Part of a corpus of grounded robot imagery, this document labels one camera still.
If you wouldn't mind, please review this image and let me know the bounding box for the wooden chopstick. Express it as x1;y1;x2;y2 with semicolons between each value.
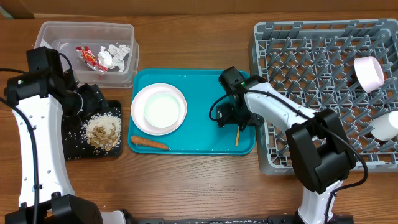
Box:
235;126;240;147

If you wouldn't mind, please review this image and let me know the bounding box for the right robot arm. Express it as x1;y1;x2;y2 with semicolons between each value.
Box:
212;67;356;223

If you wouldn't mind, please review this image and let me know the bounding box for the peanut shells pile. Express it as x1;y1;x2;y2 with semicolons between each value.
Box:
86;126;120;151

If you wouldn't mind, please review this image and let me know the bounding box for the white rice pile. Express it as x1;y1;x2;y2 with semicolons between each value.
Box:
86;116;122;132

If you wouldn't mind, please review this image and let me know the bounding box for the orange carrot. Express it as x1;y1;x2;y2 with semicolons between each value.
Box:
131;136;170;150

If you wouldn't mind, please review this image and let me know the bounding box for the cream bowl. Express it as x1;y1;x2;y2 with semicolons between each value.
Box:
144;93;180;128

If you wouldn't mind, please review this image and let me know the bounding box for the large white plate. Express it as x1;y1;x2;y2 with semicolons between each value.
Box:
131;83;187;136

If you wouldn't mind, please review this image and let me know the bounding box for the red snack wrapper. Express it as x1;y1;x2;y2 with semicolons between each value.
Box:
76;46;108;72

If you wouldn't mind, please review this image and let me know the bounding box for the small white plate bowl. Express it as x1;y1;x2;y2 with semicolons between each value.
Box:
354;56;385;93

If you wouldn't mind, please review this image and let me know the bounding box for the black food waste tray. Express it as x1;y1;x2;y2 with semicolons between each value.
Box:
62;100;122;161

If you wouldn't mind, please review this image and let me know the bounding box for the foil wrapper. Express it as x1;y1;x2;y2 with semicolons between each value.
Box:
98;44;130;72

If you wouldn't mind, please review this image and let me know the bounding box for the grey dishwasher rack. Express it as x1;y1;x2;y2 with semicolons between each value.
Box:
248;19;397;172

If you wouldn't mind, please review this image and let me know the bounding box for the small white cup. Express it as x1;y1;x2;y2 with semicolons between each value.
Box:
370;111;398;141

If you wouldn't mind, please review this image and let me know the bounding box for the clear plastic waste bin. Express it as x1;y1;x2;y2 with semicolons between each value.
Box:
34;21;139;88

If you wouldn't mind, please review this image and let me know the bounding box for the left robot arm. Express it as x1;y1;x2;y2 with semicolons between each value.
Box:
1;47;132;223

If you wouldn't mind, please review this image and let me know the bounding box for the teal serving tray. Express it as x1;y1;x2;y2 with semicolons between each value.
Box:
127;68;255;156

